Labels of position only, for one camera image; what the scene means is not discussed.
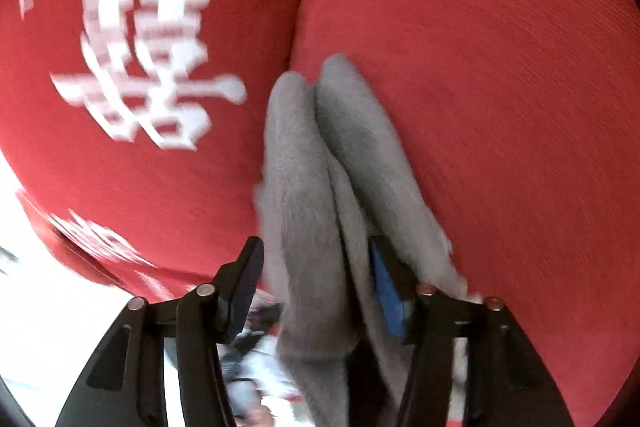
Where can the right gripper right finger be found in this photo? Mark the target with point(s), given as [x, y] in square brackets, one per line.
[507, 383]

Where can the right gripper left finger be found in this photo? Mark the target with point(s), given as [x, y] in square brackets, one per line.
[123, 383]

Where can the grey knit sweater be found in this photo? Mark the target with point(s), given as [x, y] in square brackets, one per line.
[334, 174]

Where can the red sofa back cushion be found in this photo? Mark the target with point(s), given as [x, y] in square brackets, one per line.
[135, 130]

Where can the red sofa seat cushion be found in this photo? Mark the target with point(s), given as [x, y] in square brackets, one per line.
[521, 121]

